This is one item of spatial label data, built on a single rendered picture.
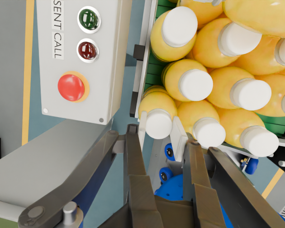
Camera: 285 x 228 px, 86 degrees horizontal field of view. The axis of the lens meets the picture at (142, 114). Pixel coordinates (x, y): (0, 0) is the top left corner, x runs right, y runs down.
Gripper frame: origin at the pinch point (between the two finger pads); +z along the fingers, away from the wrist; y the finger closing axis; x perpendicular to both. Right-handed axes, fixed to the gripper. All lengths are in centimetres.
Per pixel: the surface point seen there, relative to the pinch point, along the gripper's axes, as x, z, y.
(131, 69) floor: 2, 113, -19
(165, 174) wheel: -18.5, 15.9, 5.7
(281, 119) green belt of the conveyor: -0.4, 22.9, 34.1
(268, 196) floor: -99, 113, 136
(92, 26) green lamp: 11.1, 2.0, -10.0
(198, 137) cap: -0.6, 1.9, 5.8
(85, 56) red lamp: 7.7, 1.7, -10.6
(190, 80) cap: 6.7, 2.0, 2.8
